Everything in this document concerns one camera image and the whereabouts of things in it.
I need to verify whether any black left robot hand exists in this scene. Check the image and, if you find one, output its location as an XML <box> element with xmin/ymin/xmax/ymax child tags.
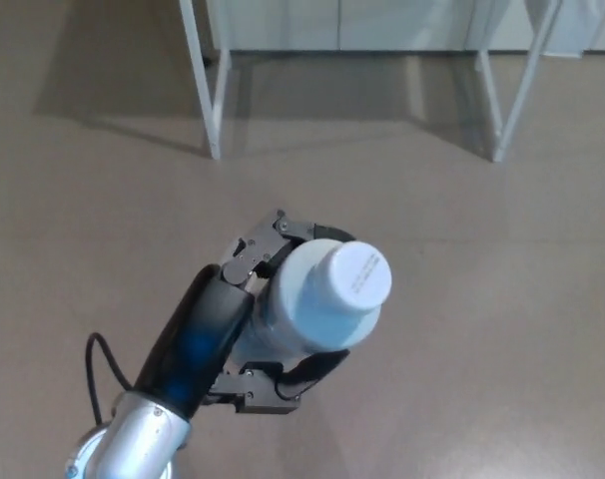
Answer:
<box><xmin>131</xmin><ymin>210</ymin><xmax>356</xmax><ymax>419</ymax></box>

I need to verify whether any white plastic bottle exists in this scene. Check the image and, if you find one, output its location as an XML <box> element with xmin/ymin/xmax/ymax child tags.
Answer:
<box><xmin>228</xmin><ymin>238</ymin><xmax>393</xmax><ymax>376</ymax></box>

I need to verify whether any white cabinet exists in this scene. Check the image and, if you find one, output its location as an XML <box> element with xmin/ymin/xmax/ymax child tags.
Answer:
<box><xmin>206</xmin><ymin>0</ymin><xmax>605</xmax><ymax>57</ymax></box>

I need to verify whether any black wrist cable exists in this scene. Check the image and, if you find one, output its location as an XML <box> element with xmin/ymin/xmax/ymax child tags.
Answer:
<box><xmin>84</xmin><ymin>332</ymin><xmax>134</xmax><ymax>419</ymax></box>

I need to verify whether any white metal table frame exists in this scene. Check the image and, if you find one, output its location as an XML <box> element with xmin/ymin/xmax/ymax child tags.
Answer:
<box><xmin>178</xmin><ymin>0</ymin><xmax>563</xmax><ymax>164</ymax></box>

